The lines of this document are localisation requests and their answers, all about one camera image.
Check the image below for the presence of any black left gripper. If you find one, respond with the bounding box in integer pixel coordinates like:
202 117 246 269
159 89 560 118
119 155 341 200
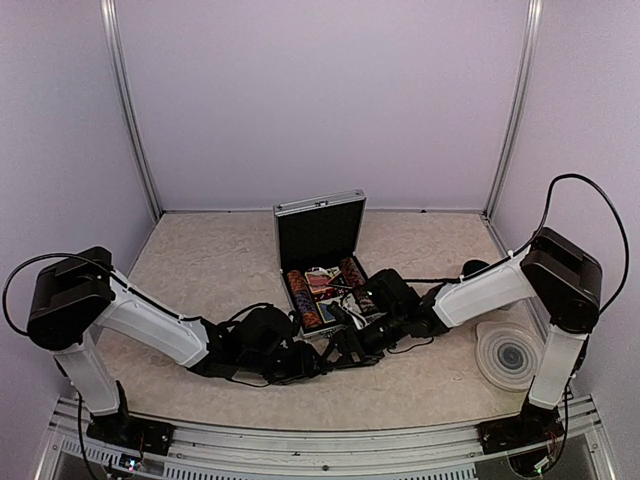
241 340 324 386

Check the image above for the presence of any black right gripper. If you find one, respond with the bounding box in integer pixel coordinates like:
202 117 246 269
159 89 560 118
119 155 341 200
317 308 407 369

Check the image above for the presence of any blue playing card deck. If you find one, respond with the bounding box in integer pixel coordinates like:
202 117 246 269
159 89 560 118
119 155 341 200
318 301 351 324

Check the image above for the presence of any aluminium poker chip case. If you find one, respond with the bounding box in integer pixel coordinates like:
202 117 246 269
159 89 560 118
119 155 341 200
273 189 381 339

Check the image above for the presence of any red playing card deck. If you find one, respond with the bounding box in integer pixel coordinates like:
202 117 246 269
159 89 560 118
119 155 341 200
305 267 343 294

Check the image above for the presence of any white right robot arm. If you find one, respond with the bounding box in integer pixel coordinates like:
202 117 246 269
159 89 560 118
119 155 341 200
352 227 603 444

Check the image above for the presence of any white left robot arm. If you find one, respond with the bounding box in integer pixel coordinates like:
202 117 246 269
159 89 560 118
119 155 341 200
26 247 323 445

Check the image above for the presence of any dark red chip row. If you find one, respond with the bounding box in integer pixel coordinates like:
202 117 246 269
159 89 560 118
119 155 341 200
339 257 376 311

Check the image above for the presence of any dark green mug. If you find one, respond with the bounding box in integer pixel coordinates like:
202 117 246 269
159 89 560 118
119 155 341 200
462 259 490 277

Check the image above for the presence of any grey striped plate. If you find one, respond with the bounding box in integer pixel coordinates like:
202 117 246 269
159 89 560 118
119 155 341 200
475 321 544 392

